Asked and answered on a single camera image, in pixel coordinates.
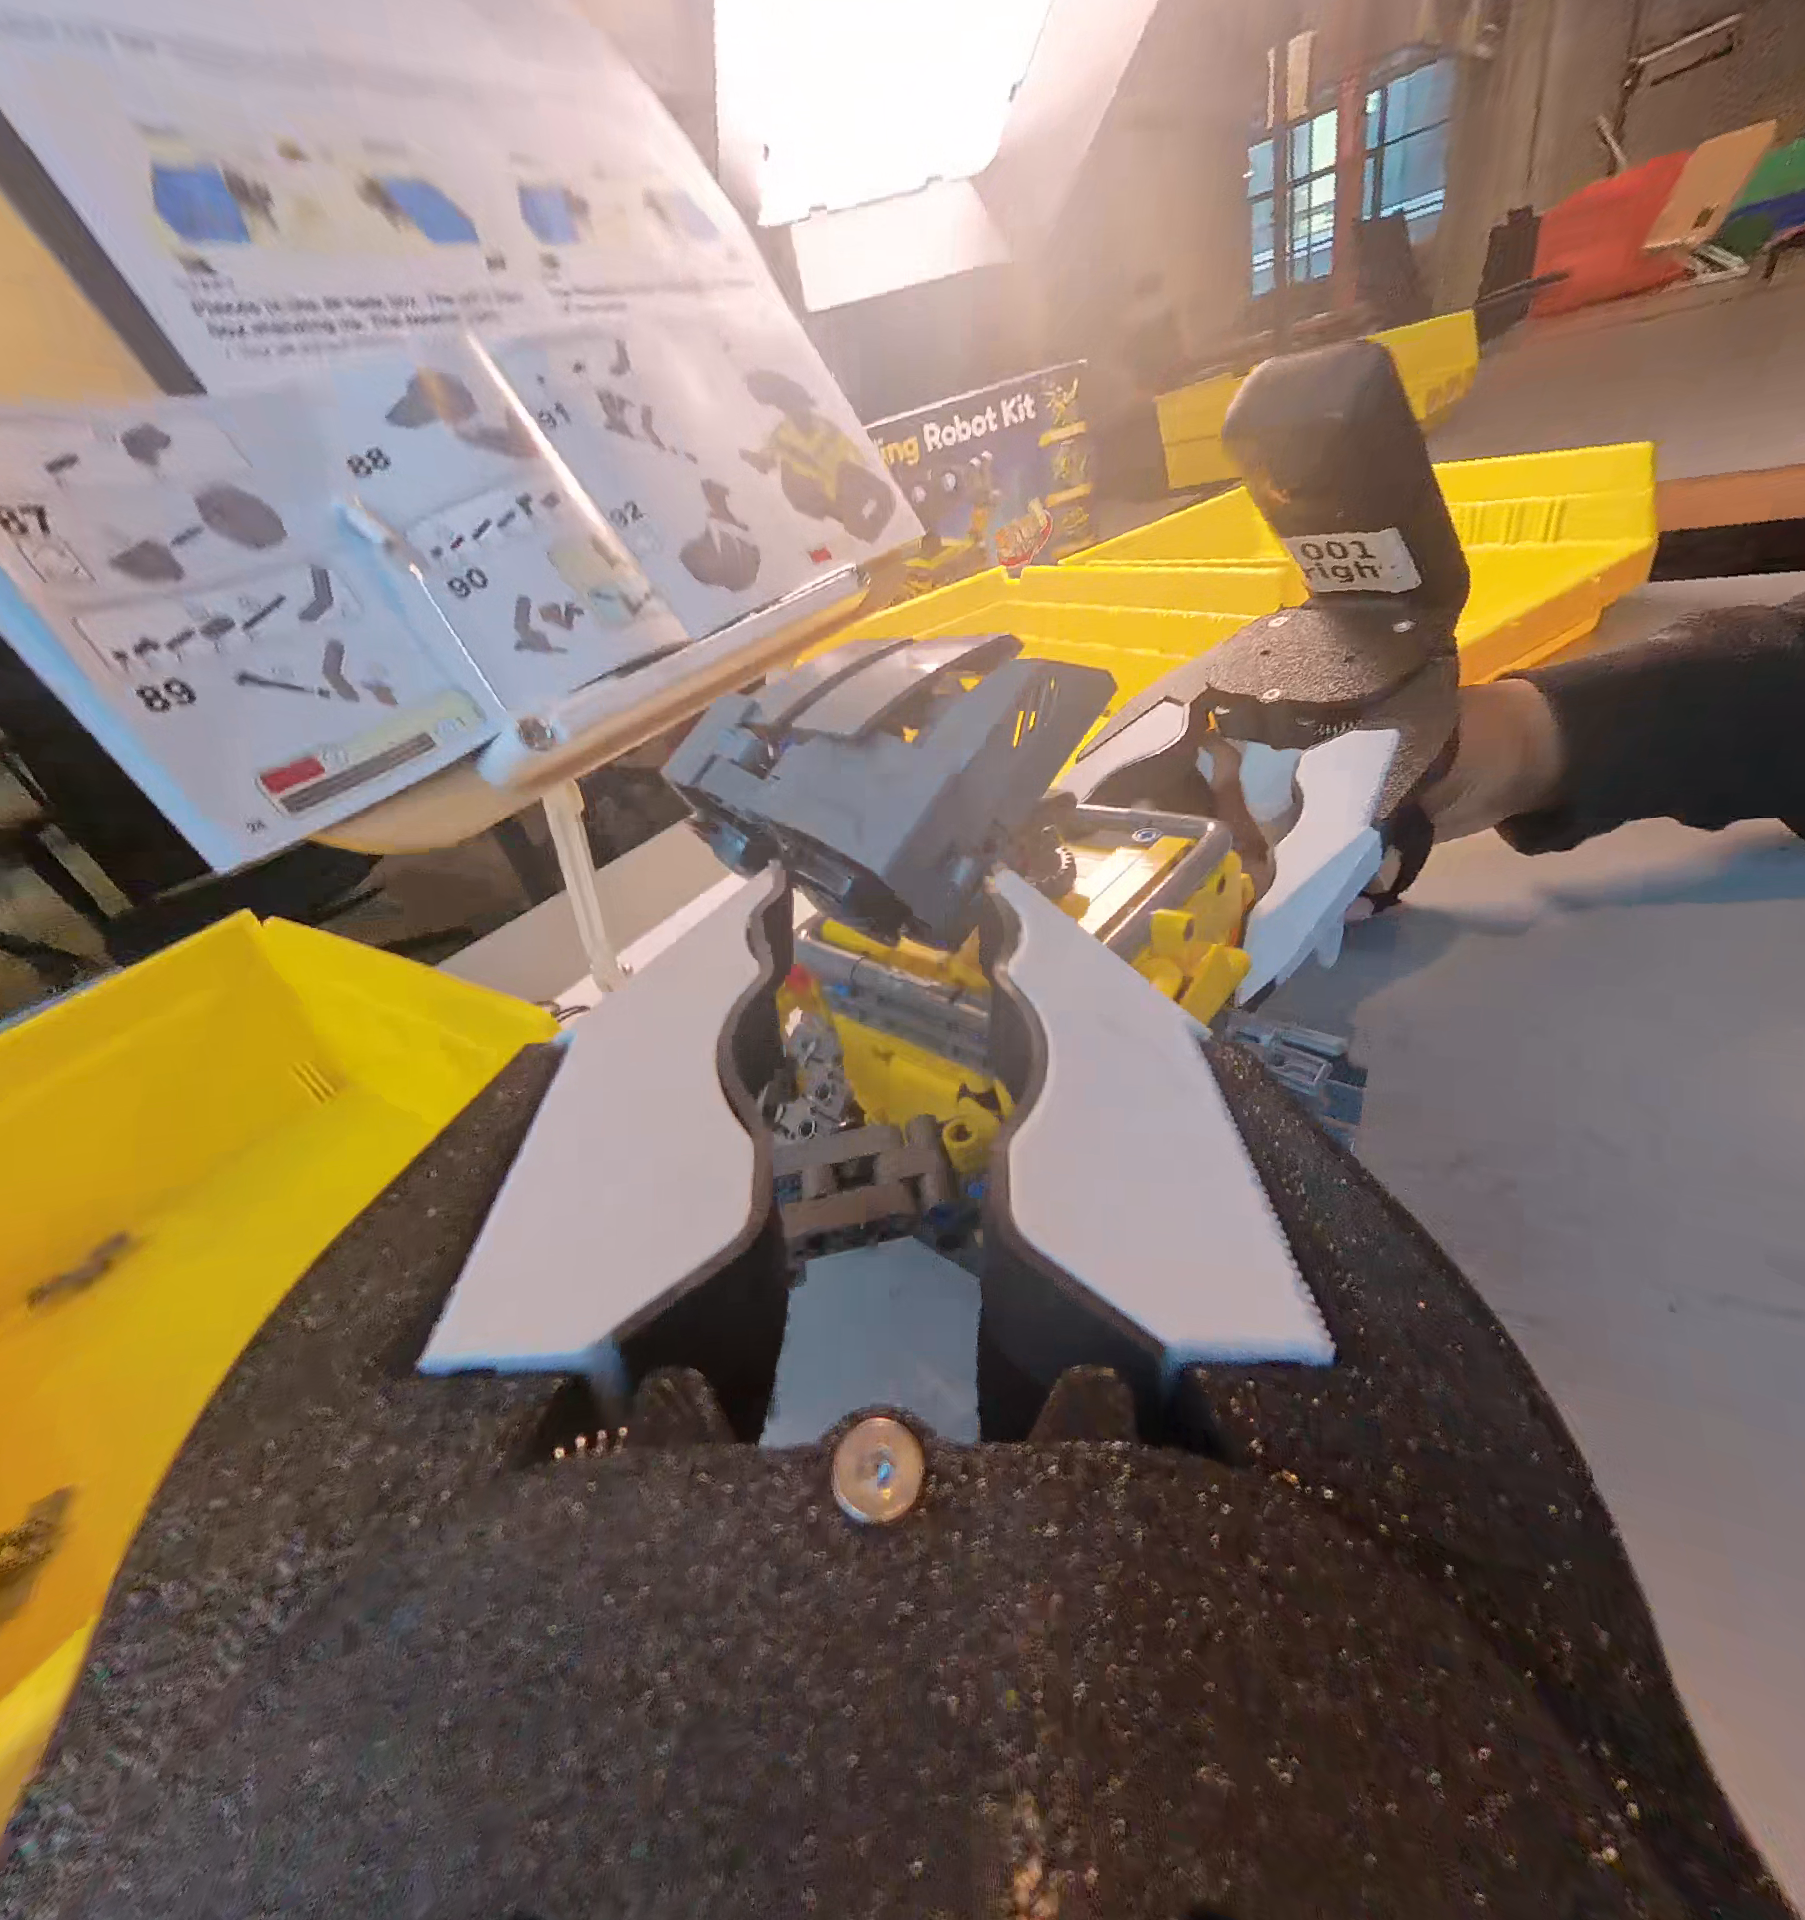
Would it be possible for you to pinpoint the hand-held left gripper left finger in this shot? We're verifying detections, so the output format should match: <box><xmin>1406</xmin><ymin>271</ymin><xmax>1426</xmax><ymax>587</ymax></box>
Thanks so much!
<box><xmin>421</xmin><ymin>869</ymin><xmax>805</xmax><ymax>1382</ymax></box>

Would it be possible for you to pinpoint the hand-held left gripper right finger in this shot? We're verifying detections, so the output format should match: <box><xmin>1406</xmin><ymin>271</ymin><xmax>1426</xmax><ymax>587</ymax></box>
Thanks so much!
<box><xmin>979</xmin><ymin>869</ymin><xmax>1343</xmax><ymax>1375</ymax></box>

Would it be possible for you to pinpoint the bright ceiling light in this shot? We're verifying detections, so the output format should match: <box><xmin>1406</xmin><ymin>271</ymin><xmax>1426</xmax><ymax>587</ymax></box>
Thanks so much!
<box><xmin>714</xmin><ymin>0</ymin><xmax>1162</xmax><ymax>311</ymax></box>

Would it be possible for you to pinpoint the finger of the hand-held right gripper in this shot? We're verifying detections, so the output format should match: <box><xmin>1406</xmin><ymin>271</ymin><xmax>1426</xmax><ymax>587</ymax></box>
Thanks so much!
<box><xmin>1232</xmin><ymin>729</ymin><xmax>1409</xmax><ymax>1009</ymax></box>
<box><xmin>1069</xmin><ymin>695</ymin><xmax>1218</xmax><ymax>817</ymax></box>

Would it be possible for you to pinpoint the robot kit box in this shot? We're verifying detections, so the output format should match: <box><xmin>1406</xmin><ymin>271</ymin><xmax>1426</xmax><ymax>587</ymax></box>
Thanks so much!
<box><xmin>867</xmin><ymin>359</ymin><xmax>1102</xmax><ymax>581</ymax></box>

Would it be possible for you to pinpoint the yellow tracked toy robot body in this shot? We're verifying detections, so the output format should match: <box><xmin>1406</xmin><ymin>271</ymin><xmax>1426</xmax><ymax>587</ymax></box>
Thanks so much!
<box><xmin>753</xmin><ymin>804</ymin><xmax>1373</xmax><ymax>1261</ymax></box>

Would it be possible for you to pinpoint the building instruction booklet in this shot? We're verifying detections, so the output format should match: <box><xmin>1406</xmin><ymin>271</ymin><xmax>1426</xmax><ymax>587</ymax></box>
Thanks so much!
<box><xmin>0</xmin><ymin>0</ymin><xmax>922</xmax><ymax>872</ymax></box>

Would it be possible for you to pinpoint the person's right hand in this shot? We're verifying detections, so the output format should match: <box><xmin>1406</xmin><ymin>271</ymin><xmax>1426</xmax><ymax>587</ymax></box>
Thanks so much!
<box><xmin>1413</xmin><ymin>676</ymin><xmax>1571</xmax><ymax>857</ymax></box>

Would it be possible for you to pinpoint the small dark building piece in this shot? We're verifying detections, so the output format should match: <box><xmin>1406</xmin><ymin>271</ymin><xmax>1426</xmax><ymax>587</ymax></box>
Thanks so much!
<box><xmin>25</xmin><ymin>1229</ymin><xmax>147</xmax><ymax>1313</ymax></box>
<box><xmin>0</xmin><ymin>1492</ymin><xmax>77</xmax><ymax>1628</ymax></box>

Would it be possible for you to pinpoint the yellow plastic bin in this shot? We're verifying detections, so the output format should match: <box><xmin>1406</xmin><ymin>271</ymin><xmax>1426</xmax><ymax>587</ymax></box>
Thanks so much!
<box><xmin>813</xmin><ymin>556</ymin><xmax>1301</xmax><ymax>752</ymax></box>
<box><xmin>1076</xmin><ymin>441</ymin><xmax>1662</xmax><ymax>692</ymax></box>
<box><xmin>0</xmin><ymin>910</ymin><xmax>565</xmax><ymax>1886</ymax></box>
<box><xmin>1155</xmin><ymin>310</ymin><xmax>1482</xmax><ymax>492</ymax></box>

